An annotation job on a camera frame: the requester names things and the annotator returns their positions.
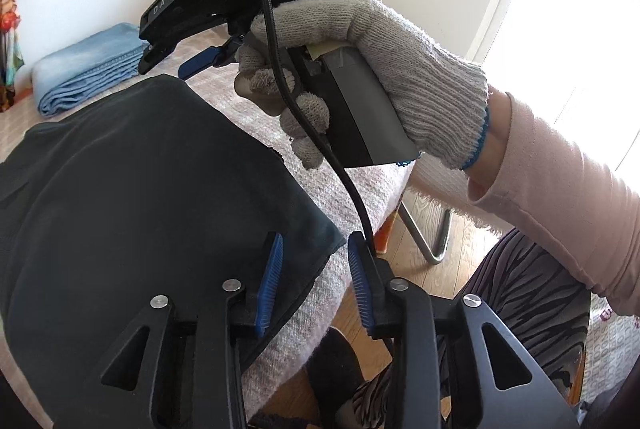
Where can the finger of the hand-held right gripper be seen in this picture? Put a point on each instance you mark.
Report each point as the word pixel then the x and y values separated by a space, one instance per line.
pixel 200 63

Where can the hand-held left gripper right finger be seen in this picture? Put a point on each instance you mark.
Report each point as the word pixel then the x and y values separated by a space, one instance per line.
pixel 360 279

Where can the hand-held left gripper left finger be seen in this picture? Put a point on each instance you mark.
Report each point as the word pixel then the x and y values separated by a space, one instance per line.
pixel 270 279

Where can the black pants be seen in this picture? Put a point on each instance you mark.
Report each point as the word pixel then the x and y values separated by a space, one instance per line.
pixel 125 184

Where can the person's right forearm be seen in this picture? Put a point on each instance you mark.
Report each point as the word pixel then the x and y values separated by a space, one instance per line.
pixel 550 189

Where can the person's right hand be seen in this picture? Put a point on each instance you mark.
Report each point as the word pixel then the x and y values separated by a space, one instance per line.
pixel 400 59

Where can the orange mattress edge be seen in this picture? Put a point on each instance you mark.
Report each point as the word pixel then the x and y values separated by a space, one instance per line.
pixel 384 236

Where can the metal tube leg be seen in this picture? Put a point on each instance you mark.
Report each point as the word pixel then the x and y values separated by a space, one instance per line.
pixel 420 239

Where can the dark fuzzy slipper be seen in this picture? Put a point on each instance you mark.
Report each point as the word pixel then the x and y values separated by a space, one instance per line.
pixel 335 369

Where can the pink checked blanket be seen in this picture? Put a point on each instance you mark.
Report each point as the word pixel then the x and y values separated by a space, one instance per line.
pixel 365 179

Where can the folded blue jeans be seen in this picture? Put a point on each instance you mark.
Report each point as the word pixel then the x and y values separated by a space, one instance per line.
pixel 90 69

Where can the person's striped trouser leg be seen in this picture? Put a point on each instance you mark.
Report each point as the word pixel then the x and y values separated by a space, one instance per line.
pixel 500 299

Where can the colourful printed scarf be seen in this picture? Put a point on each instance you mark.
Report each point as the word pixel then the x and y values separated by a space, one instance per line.
pixel 10 34

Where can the patterned floor rug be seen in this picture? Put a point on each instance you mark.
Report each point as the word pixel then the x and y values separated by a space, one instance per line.
pixel 615 349

